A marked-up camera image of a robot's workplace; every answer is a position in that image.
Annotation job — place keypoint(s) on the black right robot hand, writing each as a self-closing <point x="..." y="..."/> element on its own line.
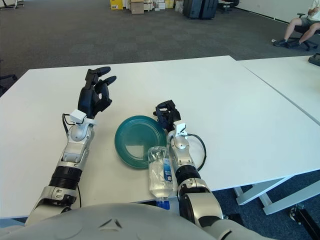
<point x="168" y="117"/>

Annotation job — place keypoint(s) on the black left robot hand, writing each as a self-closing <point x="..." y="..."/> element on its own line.
<point x="90" y="100"/>

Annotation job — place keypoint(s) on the green round plate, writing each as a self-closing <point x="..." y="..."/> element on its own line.
<point x="135" y="140"/>

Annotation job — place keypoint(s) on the clear plastic bottle blue cap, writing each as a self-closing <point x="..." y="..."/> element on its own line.
<point x="157" y="175"/>

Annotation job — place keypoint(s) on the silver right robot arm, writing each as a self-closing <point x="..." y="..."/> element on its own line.
<point x="180" y="145"/>

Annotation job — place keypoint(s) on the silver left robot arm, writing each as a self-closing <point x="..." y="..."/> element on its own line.
<point x="75" y="147"/>

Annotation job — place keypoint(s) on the black office chair with armrest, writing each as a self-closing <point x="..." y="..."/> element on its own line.
<point x="7" y="79"/>

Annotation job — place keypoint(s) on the yellow cardboard box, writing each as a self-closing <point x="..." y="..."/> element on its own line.
<point x="116" y="4"/>

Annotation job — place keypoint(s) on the brown cardboard box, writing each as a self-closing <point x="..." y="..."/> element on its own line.
<point x="137" y="7"/>

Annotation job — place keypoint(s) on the white plastic bag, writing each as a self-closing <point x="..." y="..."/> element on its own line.
<point x="179" y="7"/>

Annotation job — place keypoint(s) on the pile of pale cartons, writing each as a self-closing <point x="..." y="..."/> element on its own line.
<point x="160" y="4"/>

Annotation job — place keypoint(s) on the white chair base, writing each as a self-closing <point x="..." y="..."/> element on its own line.
<point x="15" y="3"/>

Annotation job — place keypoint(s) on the grey robot torso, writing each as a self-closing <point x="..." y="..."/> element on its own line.
<point x="100" y="225"/>

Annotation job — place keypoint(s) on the black office chair far away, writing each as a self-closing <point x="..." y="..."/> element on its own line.
<point x="227" y="6"/>

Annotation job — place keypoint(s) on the seated person in shorts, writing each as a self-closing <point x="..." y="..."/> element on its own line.
<point x="292" y="27"/>

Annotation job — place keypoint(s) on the black device on table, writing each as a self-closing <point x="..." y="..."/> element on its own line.
<point x="314" y="59"/>

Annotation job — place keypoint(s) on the black office chair under person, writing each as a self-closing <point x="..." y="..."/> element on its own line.
<point x="301" y="29"/>

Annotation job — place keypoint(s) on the black wheeled stand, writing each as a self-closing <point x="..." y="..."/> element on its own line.
<point x="307" y="220"/>

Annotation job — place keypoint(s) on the white table frame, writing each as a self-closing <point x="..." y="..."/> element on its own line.
<point x="275" y="205"/>
<point x="243" y="197"/>

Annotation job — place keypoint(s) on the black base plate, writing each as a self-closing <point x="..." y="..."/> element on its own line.
<point x="236" y="220"/>

